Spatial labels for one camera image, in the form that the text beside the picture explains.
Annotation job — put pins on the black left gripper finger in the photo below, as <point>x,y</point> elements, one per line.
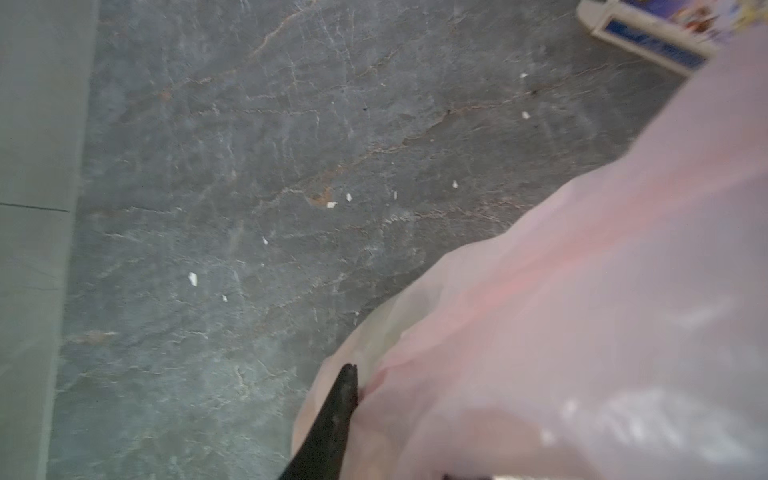
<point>320,457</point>

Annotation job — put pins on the pink plastic shopping bag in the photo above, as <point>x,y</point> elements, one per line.
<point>618,330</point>

